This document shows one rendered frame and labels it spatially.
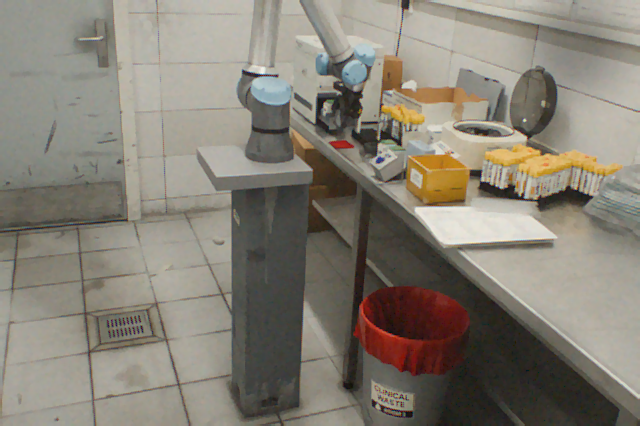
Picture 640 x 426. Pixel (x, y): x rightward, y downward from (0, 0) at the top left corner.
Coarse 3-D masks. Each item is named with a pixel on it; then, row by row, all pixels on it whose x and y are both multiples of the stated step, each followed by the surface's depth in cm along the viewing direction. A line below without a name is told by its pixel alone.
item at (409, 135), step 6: (402, 126) 232; (402, 132) 225; (408, 132) 224; (414, 132) 225; (420, 132) 225; (408, 138) 225; (414, 138) 226; (420, 138) 226; (426, 138) 227; (396, 144) 232; (402, 144) 225
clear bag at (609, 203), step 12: (624, 168) 177; (636, 168) 172; (612, 180) 175; (624, 180) 172; (636, 180) 171; (600, 192) 179; (612, 192) 175; (624, 192) 172; (636, 192) 171; (588, 204) 182; (600, 204) 178; (612, 204) 175; (624, 204) 173; (636, 204) 171; (600, 216) 178; (612, 216) 177; (624, 216) 174; (636, 216) 171
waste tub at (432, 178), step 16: (416, 160) 191; (432, 160) 193; (448, 160) 193; (416, 176) 186; (432, 176) 180; (448, 176) 181; (464, 176) 183; (416, 192) 187; (432, 192) 182; (448, 192) 183; (464, 192) 185
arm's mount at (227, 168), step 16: (208, 160) 194; (224, 160) 195; (240, 160) 196; (208, 176) 192; (224, 176) 182; (240, 176) 184; (256, 176) 186; (272, 176) 188; (288, 176) 189; (304, 176) 191
